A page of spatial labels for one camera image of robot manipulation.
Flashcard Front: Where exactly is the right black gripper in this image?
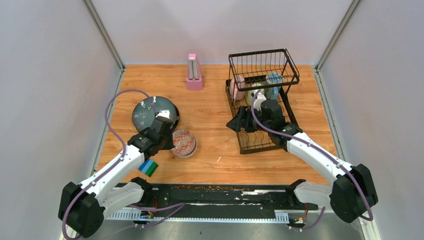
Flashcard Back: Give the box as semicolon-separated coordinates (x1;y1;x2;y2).
226;106;272;134

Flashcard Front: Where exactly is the green handled cream mug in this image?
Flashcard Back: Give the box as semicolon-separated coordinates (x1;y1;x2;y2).
245;82;265;106

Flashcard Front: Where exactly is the pink mug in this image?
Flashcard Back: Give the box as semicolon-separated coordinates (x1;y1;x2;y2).
228;75;246;101

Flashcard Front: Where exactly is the blue mug yellow inside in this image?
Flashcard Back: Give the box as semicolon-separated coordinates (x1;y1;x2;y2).
265;72;283;100

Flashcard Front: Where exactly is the black wire dish rack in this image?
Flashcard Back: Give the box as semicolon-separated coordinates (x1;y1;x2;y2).
225;48;300;155

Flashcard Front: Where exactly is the pink metronome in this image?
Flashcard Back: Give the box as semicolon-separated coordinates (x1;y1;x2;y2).
186;53;205;91

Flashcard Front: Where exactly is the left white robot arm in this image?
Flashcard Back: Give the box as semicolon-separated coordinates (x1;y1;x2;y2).
58;110;174;240

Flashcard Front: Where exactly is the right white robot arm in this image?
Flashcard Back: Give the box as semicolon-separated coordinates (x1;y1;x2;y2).
226;99;378;223

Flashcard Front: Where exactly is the red patterned bowl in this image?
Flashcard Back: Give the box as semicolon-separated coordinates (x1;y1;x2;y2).
171;129;197;155

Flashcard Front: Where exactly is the dark blue floral plate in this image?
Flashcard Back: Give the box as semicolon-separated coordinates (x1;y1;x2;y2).
132;96;176;132

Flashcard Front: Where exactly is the black bottom plate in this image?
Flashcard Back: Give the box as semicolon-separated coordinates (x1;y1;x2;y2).
173;105;181;129

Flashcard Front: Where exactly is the blue green striped block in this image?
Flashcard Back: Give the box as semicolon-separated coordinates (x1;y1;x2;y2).
138;158;158;177

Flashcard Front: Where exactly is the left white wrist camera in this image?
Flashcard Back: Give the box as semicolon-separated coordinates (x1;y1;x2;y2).
155;110;172;122

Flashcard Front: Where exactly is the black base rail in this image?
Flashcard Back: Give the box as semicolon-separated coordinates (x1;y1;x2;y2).
109;182;320;220

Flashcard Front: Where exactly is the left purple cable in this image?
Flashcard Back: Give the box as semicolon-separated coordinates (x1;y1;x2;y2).
61;89;186;240

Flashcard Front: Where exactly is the purple cable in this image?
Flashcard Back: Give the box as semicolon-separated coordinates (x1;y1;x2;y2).
250;89;375;232
61;89;186;240

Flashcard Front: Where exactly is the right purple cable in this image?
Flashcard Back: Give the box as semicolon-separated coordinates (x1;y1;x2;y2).
250;89;375;232

